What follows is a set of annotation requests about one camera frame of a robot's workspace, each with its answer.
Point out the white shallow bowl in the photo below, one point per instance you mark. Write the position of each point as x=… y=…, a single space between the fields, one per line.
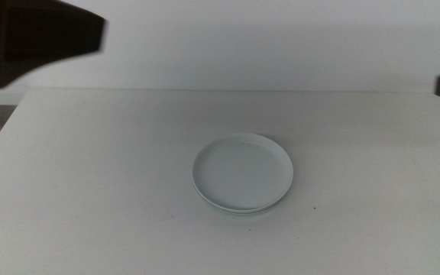
x=243 y=172

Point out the pale green shallow bowl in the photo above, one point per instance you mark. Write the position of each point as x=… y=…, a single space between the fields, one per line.
x=243 y=212

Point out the grey shallow bowl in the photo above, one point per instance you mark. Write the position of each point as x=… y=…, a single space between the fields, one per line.
x=220 y=207

